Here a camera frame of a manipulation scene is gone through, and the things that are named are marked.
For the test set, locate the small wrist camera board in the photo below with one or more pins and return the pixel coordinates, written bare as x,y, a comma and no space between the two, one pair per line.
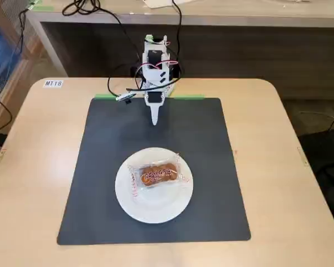
125,96

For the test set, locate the white round plate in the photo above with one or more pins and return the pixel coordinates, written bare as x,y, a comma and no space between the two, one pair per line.
156,205

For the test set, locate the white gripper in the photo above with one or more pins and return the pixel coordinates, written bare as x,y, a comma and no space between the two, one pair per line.
155,99

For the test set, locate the clear snack package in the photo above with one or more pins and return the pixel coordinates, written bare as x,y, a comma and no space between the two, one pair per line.
158,175

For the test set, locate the dark grey mat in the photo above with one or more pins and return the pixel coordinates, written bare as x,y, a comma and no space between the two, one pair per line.
211,139

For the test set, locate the white paper sheet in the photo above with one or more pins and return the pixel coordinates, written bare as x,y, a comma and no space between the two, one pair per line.
158,3

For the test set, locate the green tape strip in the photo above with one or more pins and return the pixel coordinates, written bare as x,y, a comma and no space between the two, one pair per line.
44,8
189,96
104,96

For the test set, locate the black power plug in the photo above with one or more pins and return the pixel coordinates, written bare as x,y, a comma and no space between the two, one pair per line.
178,71

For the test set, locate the blue plastic box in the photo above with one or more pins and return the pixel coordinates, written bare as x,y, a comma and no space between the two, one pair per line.
0,50

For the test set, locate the beige wooden desk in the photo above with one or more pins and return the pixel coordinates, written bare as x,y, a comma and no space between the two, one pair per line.
239,16

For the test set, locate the white MT18 label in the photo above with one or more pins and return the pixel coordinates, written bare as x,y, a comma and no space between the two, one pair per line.
53,84

